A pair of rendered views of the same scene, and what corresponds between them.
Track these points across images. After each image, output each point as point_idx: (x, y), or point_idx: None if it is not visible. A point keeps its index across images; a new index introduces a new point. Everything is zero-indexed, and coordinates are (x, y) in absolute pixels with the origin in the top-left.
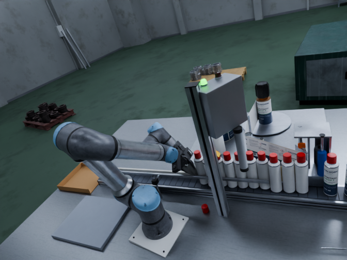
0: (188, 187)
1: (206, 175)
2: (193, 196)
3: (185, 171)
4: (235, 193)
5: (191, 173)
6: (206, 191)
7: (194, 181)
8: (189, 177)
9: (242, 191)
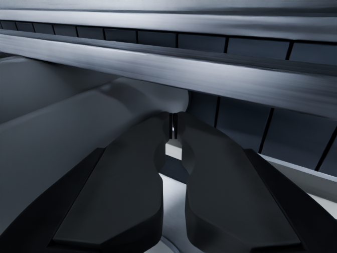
0: (283, 41)
1: (50, 70)
2: (261, 2)
3: (247, 172)
4: (32, 12)
5: (191, 129)
6: (139, 12)
7: (234, 100)
8: (191, 51)
9: (19, 23)
